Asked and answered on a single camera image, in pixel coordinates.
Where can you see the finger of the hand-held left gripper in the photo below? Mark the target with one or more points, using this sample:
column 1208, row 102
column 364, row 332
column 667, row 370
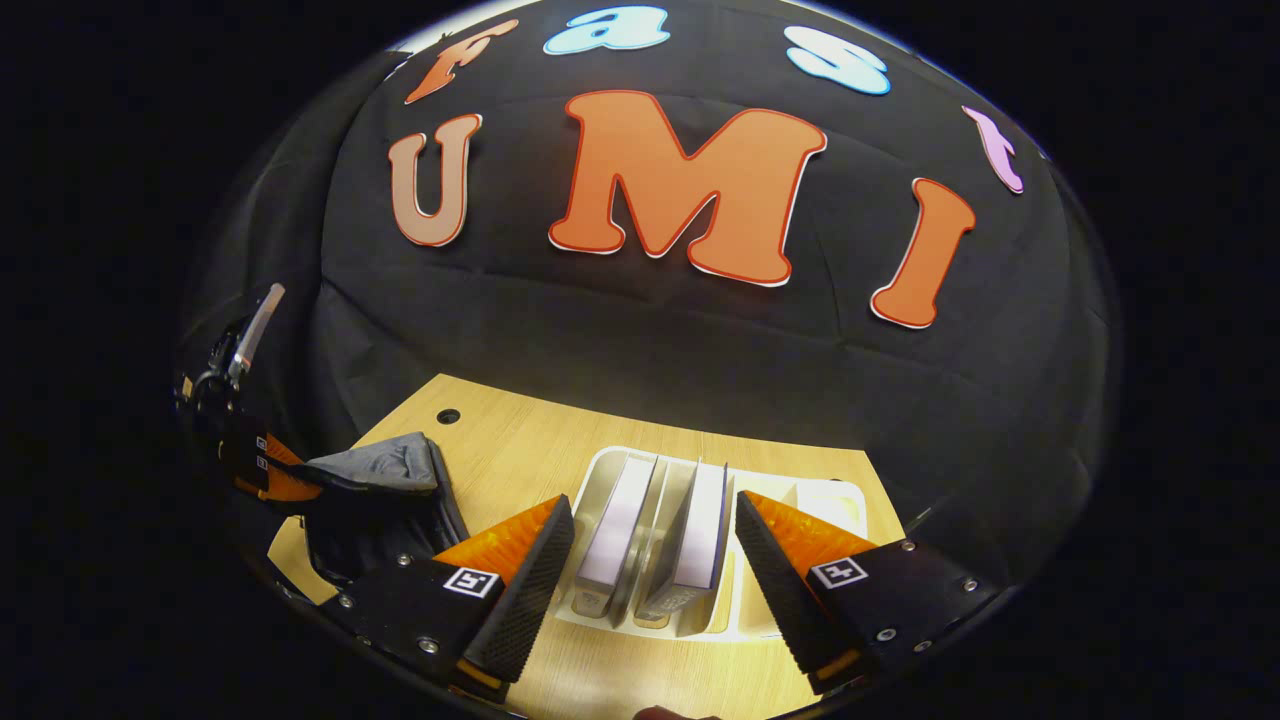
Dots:
column 275, row 450
column 292, row 485

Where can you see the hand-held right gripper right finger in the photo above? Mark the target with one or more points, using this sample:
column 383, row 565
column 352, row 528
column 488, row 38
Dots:
column 780, row 590

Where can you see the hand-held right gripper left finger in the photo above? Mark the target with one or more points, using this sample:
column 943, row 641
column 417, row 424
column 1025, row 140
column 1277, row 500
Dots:
column 530, row 590

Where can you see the white bookshelf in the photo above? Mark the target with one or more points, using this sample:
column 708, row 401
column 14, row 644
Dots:
column 820, row 505

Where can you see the grey schoolbag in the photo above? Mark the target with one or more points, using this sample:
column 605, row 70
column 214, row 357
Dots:
column 385, row 500

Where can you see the blue cover book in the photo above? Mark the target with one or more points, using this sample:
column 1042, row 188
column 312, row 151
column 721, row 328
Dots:
column 700, row 530

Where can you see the grey cover book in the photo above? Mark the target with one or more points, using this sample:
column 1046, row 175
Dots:
column 615, row 525

